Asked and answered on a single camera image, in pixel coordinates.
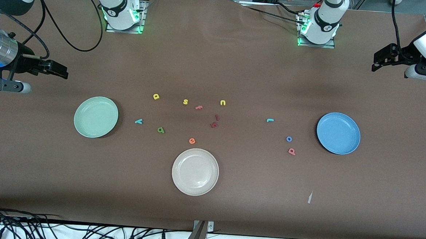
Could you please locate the beige plate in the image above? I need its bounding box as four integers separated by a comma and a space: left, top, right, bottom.
170, 147, 221, 197

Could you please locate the blue plate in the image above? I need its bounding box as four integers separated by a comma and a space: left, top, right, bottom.
315, 111, 362, 156

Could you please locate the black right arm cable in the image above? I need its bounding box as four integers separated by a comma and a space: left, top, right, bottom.
0, 0, 106, 63

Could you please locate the thin black base cable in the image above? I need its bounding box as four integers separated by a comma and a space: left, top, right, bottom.
245, 1, 307, 24

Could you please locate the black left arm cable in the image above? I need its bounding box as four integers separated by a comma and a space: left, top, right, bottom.
388, 0, 411, 61

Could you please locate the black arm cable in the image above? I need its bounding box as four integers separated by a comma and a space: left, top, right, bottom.
388, 0, 411, 61
0, 0, 106, 63

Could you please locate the green plate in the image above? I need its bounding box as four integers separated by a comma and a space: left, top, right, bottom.
73, 95, 120, 140

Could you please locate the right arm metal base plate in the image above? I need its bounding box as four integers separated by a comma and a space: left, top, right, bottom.
105, 0, 147, 34

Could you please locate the black cable bundle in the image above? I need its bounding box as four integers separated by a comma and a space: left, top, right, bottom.
0, 201, 194, 239

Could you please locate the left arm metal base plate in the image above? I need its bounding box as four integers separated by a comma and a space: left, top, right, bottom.
296, 13, 337, 49

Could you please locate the silver table edge bracket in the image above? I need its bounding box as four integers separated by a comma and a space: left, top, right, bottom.
193, 220, 214, 233

